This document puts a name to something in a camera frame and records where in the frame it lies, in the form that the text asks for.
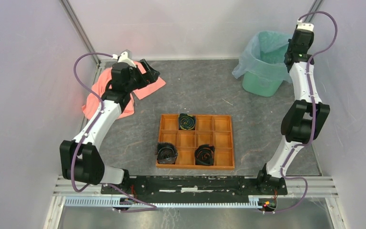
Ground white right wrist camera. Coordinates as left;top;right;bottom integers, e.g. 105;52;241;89
296;20;314;32

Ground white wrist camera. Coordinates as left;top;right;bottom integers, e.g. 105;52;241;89
296;20;314;32
112;50;137;68

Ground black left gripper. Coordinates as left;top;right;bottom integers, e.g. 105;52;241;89
125;59;160;93

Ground white slotted cable duct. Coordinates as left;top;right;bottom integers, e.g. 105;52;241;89
64;196;270;209

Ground pink cloth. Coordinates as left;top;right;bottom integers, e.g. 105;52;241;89
81;61;167;120

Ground orange compartment tray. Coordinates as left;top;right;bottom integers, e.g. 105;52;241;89
155;114;235;170

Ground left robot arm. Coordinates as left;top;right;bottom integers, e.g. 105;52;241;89
60;59;160;194

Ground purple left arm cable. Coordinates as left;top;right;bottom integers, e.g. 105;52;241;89
70;52;158;213

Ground rolled black belt orange stitching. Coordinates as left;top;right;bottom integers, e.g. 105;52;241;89
194;144;215;166

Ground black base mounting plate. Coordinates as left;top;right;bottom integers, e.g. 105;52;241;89
101;176;288;204

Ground green plastic trash bin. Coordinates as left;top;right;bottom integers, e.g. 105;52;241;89
242;31;293;98

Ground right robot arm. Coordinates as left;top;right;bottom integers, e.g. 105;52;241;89
256;28;330;195

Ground rolled black belt left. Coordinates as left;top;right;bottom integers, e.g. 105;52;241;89
156;142;178;165

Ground rolled black belt yellow stitching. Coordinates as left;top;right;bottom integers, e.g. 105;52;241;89
178;113;196;130

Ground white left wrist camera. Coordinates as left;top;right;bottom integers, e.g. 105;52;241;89
112;50;137;68

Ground translucent blue plastic trash bag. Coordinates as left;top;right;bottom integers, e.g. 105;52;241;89
232;31;292;83

